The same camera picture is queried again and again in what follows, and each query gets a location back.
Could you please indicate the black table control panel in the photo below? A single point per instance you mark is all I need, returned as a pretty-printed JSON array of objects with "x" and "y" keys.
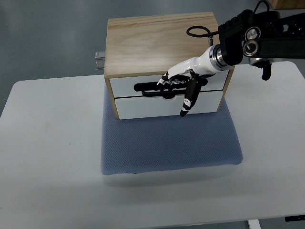
[{"x": 295, "y": 218}]

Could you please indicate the white drawer black handle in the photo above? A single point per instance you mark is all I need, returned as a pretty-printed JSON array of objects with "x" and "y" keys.
[{"x": 124, "y": 87}]

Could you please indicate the blue grey mesh cushion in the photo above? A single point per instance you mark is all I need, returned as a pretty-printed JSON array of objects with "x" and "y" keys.
[{"x": 167, "y": 143}]

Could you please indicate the cardboard box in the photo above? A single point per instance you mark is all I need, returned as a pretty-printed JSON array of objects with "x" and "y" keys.
[{"x": 287, "y": 4}]

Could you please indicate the grey metal table clamp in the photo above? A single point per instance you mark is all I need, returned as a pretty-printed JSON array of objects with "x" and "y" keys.
[{"x": 100, "y": 60}]

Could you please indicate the wooden drawer cabinet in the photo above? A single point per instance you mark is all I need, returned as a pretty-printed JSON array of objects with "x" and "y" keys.
[{"x": 151, "y": 45}]

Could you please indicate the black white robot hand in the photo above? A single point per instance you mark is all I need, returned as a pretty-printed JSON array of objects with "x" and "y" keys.
[{"x": 190, "y": 71}]

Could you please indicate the white table leg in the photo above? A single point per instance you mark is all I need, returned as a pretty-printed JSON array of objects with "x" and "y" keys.
[{"x": 254, "y": 224}]

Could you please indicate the white lower drawer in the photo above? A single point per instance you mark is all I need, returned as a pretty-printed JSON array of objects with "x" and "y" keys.
[{"x": 142, "y": 107}]

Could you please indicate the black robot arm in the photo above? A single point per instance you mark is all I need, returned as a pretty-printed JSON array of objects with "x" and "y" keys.
[{"x": 263, "y": 37}]

